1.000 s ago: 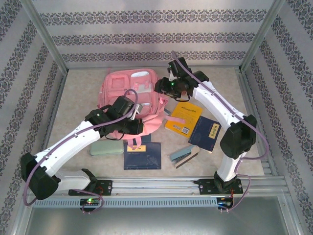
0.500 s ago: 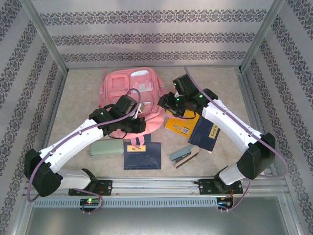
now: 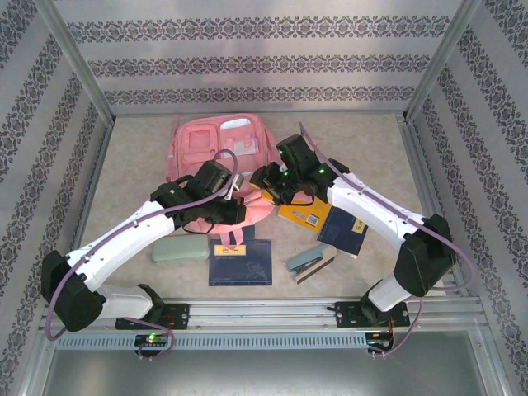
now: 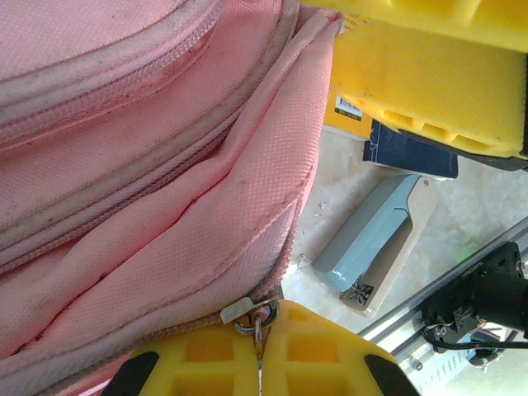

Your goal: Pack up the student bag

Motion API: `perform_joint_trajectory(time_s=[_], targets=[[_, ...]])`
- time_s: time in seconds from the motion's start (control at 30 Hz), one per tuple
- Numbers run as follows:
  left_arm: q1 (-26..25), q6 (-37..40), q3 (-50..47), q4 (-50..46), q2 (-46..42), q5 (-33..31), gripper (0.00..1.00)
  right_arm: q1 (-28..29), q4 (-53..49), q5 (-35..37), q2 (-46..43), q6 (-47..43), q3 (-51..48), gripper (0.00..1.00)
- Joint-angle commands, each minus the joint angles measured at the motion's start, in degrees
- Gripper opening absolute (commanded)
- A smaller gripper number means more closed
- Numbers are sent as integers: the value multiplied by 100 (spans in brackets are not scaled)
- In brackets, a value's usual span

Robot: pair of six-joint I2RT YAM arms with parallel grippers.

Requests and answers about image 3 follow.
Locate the pink school backpack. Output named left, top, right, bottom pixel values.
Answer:
left=165, top=113, right=277, bottom=251

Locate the yellow paperback book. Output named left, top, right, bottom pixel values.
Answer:
left=263, top=191, right=336, bottom=230

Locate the pale green pencil case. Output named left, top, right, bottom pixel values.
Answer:
left=150, top=233, right=210, bottom=264

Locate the thin dark blue notebook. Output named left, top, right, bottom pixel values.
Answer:
left=208, top=240, right=274, bottom=287

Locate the thick dark blue book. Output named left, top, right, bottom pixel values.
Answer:
left=316, top=205, right=370, bottom=262

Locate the light blue stapler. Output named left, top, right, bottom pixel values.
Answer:
left=285, top=243, right=337, bottom=285

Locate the thin aluminium table edge profile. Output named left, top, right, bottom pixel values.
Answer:
left=111, top=107, right=409, bottom=117

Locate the grey sheet metal panel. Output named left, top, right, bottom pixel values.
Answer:
left=40, top=348, right=502, bottom=396

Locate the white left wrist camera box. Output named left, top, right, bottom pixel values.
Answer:
left=224, top=175, right=245, bottom=203

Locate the long aluminium mounting rail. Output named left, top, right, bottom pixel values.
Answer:
left=40, top=297, right=484, bottom=332

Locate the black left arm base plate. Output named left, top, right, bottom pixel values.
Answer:
left=115, top=303, right=191, bottom=331

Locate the slotted grey cable duct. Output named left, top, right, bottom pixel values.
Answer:
left=55, top=332, right=370, bottom=351

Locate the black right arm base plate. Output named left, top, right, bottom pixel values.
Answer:
left=334, top=300, right=412, bottom=330

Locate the aluminium frame post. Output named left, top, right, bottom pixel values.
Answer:
left=403, top=0, right=484, bottom=124
left=33, top=0, right=116, bottom=125

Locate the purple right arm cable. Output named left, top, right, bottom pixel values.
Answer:
left=297, top=121, right=474, bottom=359

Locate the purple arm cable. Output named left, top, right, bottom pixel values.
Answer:
left=297, top=121, right=474, bottom=359
left=44, top=148, right=239, bottom=362

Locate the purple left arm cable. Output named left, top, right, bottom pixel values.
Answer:
left=44, top=148, right=239, bottom=362

